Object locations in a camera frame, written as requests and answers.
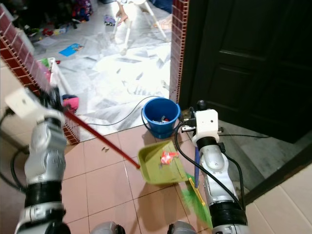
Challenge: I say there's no grey robot leg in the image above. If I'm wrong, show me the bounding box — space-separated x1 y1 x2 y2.
167 220 199 234
90 221 125 234

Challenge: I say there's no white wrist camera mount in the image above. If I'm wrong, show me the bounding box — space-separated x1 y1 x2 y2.
4 87 52 120
193 109 220 145

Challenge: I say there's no green broom with blue handle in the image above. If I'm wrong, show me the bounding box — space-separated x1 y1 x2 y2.
181 145 215 229

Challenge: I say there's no blue plastic bucket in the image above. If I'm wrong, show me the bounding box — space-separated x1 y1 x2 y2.
141 97 182 140

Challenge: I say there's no small toy car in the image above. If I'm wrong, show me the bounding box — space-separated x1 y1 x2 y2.
103 14 117 27

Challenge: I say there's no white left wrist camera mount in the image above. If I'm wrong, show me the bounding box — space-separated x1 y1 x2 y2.
4 87 52 120

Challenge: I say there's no pile of colourful toys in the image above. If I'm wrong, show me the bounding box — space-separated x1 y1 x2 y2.
24 0 94 38

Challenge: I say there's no small green toy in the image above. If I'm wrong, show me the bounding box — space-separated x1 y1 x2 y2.
38 57 54 69

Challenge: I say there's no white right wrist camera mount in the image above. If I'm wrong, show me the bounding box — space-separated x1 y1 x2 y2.
193 109 220 145

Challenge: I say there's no green dustpan with red handle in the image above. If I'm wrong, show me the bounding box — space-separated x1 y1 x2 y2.
63 110 189 185

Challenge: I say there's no blue picture book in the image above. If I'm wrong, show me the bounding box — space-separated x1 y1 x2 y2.
58 42 85 57

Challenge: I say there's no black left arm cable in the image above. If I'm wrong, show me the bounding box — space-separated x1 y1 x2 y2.
0 108 30 194

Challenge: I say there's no white chair with thin legs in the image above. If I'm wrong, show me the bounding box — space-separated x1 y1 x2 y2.
111 0 169 57

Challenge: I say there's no long black floor cable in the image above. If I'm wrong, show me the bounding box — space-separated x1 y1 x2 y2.
82 95 159 127

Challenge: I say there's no grey left robot leg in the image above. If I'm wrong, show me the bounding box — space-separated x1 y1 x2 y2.
90 221 125 234

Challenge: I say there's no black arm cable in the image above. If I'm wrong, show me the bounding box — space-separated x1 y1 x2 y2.
0 108 30 194
173 119 247 210

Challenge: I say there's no person bare foot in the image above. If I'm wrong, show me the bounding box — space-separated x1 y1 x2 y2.
116 4 130 26

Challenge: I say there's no grey right robot leg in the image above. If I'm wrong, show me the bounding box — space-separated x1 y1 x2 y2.
167 220 199 234

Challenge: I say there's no red crumpled wrapper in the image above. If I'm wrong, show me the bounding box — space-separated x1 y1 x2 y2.
160 151 179 166

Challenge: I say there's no pink toy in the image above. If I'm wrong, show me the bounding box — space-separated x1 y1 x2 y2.
62 95 80 114

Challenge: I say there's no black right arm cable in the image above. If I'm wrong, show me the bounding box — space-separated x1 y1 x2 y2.
173 119 247 210

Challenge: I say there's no dark wooden door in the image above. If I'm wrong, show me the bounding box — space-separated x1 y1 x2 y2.
177 0 312 145

